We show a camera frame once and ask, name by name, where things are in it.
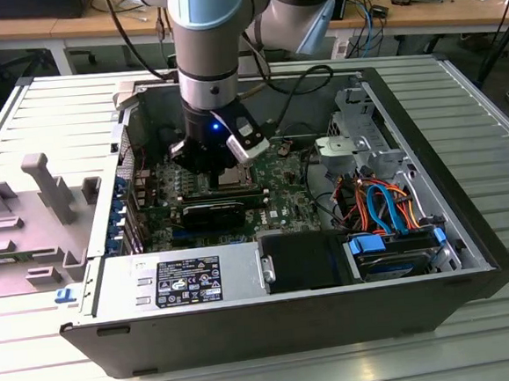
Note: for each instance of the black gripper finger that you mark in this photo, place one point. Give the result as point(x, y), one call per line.
point(185, 154)
point(228, 164)

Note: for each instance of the silver CPU chip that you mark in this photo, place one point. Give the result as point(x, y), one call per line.
point(232, 179)

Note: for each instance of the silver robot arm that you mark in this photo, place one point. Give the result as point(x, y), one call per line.
point(206, 57)

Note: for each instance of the black RAM slot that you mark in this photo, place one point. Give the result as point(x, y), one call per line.
point(224, 195)
point(224, 199)
point(224, 192)
point(224, 202)

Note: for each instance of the CPU socket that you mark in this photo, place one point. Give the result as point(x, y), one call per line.
point(207, 190)

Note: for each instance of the blue expansion slot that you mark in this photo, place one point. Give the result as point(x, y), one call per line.
point(196, 233)

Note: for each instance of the black graphics card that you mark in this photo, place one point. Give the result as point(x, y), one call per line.
point(212, 218)

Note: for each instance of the round coin cell battery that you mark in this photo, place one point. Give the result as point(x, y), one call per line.
point(284, 147)

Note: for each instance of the green motherboard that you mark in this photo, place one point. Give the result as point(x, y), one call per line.
point(281, 197)

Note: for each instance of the blue card retention clip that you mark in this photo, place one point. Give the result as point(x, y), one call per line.
point(117, 212)
point(115, 230)
point(113, 246)
point(120, 184)

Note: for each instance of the silver metal disk cage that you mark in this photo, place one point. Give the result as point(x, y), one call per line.
point(343, 146)

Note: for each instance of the silver power supply unit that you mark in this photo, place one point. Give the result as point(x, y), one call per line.
point(115, 272)

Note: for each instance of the blue disk carrier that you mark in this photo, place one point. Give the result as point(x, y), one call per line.
point(364, 245)

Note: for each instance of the white power strip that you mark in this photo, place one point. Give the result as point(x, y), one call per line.
point(340, 49)

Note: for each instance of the black and grey PC case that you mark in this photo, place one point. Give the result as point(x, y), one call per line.
point(248, 332)

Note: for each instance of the grey parts rack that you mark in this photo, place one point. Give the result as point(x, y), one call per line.
point(28, 226)

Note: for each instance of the small blue plastic clip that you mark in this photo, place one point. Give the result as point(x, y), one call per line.
point(64, 296)

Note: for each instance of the hard disk drive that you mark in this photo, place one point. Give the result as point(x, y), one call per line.
point(388, 270)

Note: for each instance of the large black device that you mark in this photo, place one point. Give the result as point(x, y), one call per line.
point(24, 8)

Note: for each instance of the small black adapter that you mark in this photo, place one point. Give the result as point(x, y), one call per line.
point(379, 11)

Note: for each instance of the wooden desk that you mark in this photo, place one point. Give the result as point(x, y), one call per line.
point(4, 29)
point(443, 14)

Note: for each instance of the black stand pole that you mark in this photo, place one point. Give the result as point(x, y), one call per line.
point(497, 48)

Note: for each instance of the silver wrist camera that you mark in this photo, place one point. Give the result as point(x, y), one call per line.
point(245, 153)

